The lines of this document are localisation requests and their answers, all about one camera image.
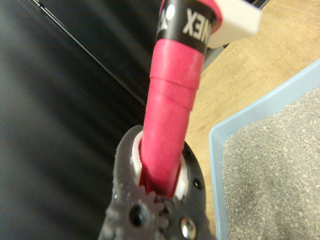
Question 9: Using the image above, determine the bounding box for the black curtain stand pole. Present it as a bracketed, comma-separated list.
[31, 0, 150, 107]

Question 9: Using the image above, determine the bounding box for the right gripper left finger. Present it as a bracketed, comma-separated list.
[98, 124, 161, 240]

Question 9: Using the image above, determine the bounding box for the blue litter tray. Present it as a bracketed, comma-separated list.
[208, 58, 320, 240]

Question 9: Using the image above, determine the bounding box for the white scoop with red handle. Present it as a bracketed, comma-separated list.
[138, 0, 263, 198]

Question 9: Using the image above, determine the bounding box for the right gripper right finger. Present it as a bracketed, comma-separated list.
[159, 146, 217, 240]

